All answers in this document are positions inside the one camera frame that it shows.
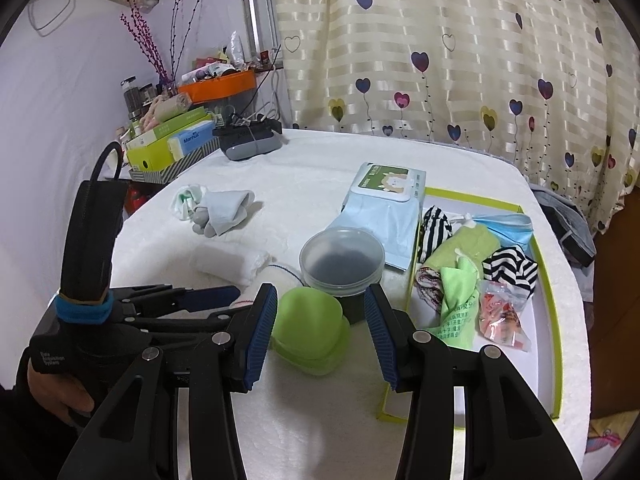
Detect white towel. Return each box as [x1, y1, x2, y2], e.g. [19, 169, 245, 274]
[190, 240, 272, 287]

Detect white green sock pair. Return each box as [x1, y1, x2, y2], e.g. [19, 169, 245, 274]
[170, 184, 207, 221]

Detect green microfiber cloth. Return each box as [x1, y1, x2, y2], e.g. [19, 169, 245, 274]
[428, 256, 480, 350]

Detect grey sock pair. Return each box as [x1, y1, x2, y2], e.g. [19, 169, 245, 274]
[192, 190, 255, 237]

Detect red snack plastic packet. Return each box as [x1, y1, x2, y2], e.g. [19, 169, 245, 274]
[477, 281, 530, 352]

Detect black white striped sock ball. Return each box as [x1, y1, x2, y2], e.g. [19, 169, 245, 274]
[483, 246, 538, 296]

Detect green rabbit towel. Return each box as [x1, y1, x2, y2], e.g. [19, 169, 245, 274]
[414, 223, 502, 316]

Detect blue face masks bundle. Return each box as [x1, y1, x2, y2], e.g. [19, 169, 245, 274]
[447, 214, 534, 256]

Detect small striped sock roll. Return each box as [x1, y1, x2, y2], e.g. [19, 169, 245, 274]
[419, 206, 452, 263]

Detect cream red-striped towel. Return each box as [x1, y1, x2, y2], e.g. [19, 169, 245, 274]
[232, 263, 304, 307]

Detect person's left hand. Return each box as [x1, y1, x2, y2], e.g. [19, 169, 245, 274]
[27, 363, 94, 425]

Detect stack of green boxes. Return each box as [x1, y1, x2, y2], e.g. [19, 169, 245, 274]
[126, 107, 219, 184]

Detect green lidded jar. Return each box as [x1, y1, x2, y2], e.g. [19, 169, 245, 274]
[271, 287, 350, 376]

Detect green shallow cardboard box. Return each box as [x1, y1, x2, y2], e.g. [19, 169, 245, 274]
[404, 188, 563, 418]

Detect grey lidded plastic container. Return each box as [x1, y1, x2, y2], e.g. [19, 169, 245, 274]
[299, 228, 385, 325]

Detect pile of clothes on chair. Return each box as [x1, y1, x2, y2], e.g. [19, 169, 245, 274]
[529, 184, 597, 268]

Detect purple dried flower branches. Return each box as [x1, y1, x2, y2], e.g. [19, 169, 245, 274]
[119, 0, 204, 92]

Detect orange tray with clutter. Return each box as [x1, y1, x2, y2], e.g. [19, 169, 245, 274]
[178, 61, 256, 104]

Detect wet wipes pack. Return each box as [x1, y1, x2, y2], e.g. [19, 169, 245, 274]
[330, 162, 426, 271]

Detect heart pattern curtain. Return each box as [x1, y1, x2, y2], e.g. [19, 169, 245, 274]
[273, 0, 639, 232]

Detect grey black device with cables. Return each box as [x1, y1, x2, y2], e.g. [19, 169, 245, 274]
[214, 118, 282, 162]

